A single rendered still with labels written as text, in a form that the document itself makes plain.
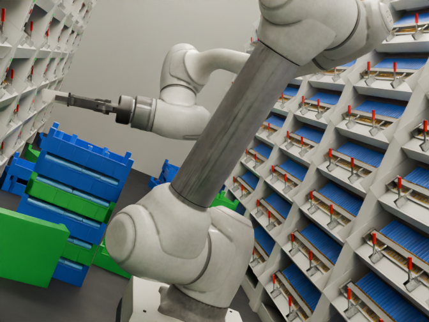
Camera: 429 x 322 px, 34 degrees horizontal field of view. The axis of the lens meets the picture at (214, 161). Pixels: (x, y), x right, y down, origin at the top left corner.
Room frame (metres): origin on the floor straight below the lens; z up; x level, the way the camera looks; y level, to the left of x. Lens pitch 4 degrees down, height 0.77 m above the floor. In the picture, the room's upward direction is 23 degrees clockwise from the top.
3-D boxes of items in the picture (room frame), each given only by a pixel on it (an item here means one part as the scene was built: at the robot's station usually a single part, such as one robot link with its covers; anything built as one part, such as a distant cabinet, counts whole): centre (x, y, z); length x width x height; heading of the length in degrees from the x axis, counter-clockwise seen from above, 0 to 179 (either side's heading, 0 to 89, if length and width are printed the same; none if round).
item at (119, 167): (2.45, 0.42, 0.44); 0.30 x 0.20 x 0.08; 102
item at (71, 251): (2.45, 0.42, 0.12); 0.30 x 0.20 x 0.08; 102
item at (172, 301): (1.72, -0.10, 0.30); 0.22 x 0.18 x 0.06; 6
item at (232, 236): (1.69, -0.09, 0.44); 0.18 x 0.16 x 0.22; 135
